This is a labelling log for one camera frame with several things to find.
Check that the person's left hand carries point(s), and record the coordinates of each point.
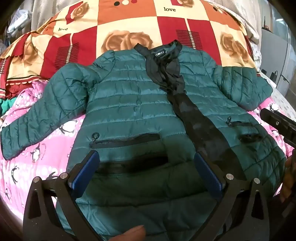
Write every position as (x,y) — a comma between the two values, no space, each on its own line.
(129,234)

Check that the white floral bedsheet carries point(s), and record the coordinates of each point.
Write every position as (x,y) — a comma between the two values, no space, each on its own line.
(253,39)

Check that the rose patterned checked blanket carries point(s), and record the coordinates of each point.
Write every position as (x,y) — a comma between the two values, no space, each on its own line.
(129,25)

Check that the white curtain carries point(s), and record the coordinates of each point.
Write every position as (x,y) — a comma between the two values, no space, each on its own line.
(39,14)

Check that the grey cabinet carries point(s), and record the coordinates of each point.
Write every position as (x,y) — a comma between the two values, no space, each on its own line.
(275,53)

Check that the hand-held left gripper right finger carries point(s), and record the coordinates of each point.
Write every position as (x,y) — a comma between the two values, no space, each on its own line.
(208,172)

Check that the pink penguin print blanket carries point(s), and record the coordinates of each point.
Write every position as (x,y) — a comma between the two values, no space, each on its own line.
(46,148)

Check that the person's right hand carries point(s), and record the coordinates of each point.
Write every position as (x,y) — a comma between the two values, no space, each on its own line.
(289,176)

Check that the green cloth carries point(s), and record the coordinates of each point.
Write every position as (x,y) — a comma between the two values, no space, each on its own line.
(3,105)

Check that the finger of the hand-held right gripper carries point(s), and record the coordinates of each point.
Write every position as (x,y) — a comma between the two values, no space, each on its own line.
(275,118)

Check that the green quilted puffer jacket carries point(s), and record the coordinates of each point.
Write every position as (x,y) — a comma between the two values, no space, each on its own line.
(129,102)

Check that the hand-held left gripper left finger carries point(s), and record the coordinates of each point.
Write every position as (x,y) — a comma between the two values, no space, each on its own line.
(86,172)

